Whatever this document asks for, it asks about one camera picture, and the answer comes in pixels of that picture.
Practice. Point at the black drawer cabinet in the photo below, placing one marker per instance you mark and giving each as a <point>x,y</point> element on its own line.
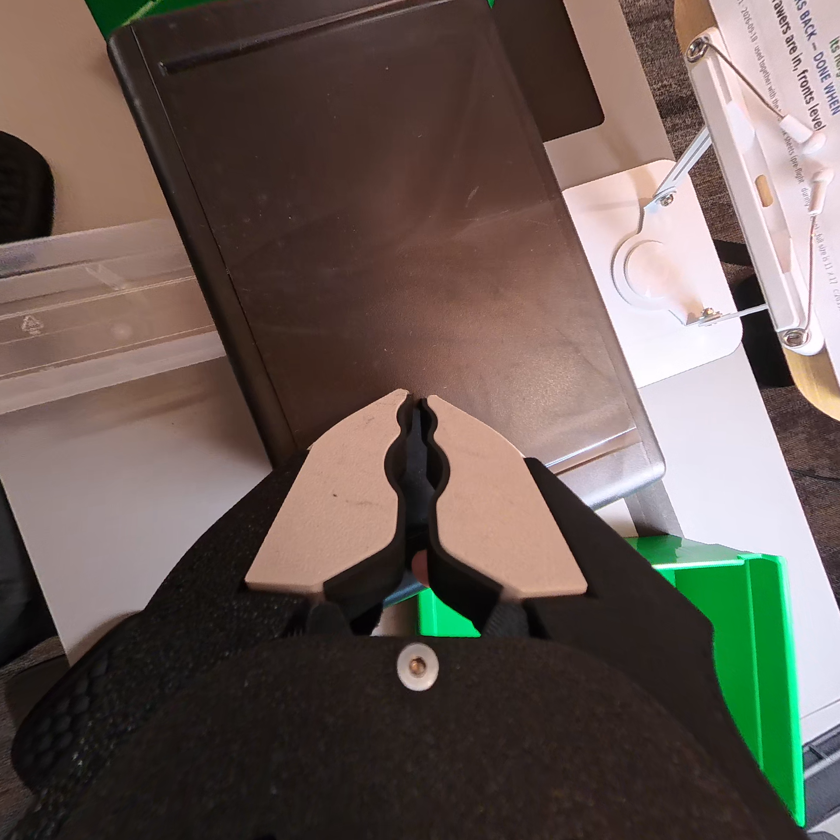
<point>394,229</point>

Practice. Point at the person's right hand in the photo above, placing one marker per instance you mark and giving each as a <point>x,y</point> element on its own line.
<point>421,568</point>

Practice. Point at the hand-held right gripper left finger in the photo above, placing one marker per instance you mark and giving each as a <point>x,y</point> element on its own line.
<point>328,512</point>

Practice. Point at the document stand with wooden board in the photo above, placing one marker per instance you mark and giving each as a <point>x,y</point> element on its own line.
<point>663,197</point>

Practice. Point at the black rectangular pad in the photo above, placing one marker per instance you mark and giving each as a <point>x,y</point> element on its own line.
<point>551,65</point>

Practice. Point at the empty green bin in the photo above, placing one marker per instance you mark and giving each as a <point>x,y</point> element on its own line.
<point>722,623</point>

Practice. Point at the clear plastic drawer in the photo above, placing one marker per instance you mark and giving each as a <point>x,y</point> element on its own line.
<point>98,315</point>

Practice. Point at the green bin holding drawers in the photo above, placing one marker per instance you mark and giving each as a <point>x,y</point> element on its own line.
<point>124,13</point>

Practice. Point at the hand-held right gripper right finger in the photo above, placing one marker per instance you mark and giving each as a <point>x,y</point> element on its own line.
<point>505,518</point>

